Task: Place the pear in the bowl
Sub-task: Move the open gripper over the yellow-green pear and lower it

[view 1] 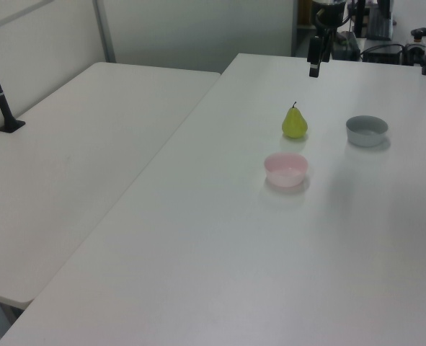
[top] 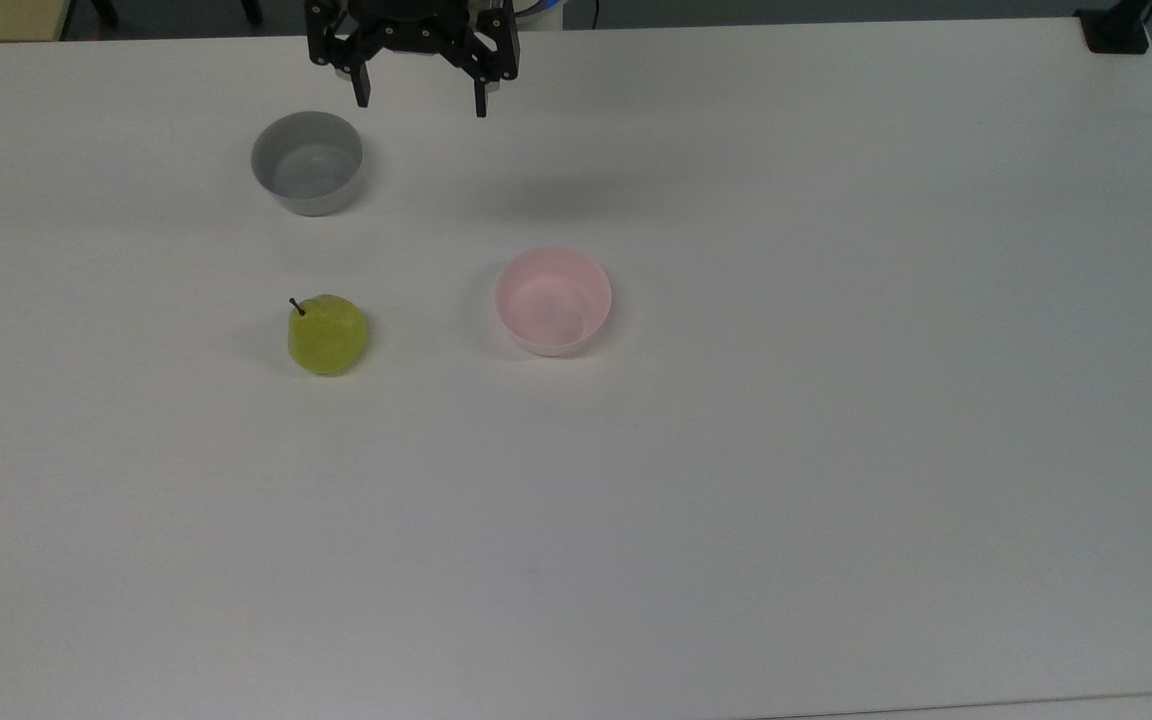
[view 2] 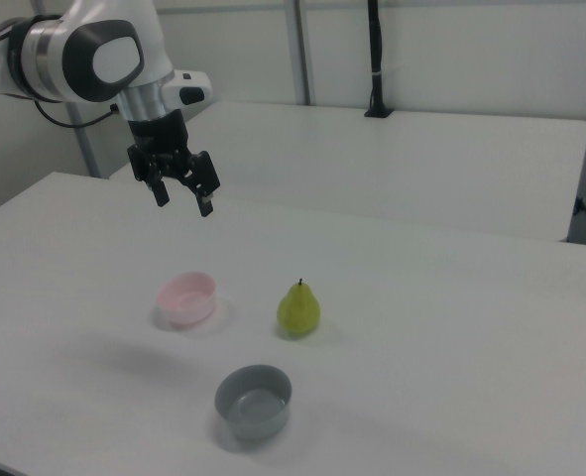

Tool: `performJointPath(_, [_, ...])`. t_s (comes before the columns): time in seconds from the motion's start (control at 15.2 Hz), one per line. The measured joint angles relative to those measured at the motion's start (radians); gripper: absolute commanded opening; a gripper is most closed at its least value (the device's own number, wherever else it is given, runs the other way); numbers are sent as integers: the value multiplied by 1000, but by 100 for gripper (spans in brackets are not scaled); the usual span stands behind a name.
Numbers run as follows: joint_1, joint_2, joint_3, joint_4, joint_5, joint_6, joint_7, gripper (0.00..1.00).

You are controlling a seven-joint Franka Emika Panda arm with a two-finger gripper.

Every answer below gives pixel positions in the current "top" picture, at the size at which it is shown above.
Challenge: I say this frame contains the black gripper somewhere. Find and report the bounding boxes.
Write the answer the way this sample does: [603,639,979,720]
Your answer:
[305,0,521,119]

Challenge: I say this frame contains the green pear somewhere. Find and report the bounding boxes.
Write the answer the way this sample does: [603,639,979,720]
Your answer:
[286,294,370,378]

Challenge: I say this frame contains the grey plastic bowl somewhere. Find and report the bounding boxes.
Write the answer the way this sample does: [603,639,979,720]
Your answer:
[250,110,365,218]

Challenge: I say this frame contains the pink plastic bowl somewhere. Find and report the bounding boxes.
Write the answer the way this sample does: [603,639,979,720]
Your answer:
[494,246,614,358]

